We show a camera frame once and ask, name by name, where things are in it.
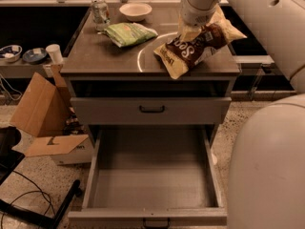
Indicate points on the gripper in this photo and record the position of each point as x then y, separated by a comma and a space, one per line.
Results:
197, 15

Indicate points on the brown chip bag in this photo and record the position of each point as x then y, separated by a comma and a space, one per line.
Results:
179, 57

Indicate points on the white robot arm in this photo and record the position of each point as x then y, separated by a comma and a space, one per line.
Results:
266, 184

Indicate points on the green chip bag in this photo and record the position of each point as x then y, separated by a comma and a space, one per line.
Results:
129, 34

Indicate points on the closed top drawer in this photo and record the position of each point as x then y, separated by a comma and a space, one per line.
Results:
150, 110

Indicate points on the grey drawer cabinet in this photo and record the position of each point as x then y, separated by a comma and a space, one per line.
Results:
97, 68

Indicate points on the open middle drawer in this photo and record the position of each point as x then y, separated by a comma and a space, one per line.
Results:
151, 178

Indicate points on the clear plastic water bottle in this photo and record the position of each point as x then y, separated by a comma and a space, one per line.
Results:
100, 14

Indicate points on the white paper cup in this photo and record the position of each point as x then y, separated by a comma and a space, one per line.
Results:
55, 54

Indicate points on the open cardboard box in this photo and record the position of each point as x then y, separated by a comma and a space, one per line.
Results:
45, 112

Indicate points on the blue white bowl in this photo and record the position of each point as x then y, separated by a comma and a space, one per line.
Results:
10, 53

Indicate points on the black chair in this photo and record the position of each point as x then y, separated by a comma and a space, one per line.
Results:
9, 158

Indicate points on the black stand leg left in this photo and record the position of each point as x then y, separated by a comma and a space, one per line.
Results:
51, 218

